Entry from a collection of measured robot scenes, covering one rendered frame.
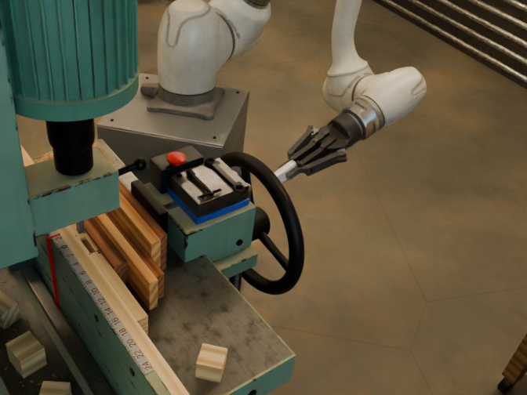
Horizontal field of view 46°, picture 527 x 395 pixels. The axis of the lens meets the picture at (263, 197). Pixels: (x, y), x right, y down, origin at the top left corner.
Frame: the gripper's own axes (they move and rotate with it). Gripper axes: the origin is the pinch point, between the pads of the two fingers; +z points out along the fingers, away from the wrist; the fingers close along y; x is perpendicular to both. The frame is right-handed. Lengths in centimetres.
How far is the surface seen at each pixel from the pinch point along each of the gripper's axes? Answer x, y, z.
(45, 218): -42, 15, 45
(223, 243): -21.5, 21.0, 25.2
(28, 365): -25, 21, 59
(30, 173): -46, 10, 43
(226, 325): -24, 35, 33
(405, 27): 161, -165, -206
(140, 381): -32, 38, 47
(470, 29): 149, -122, -218
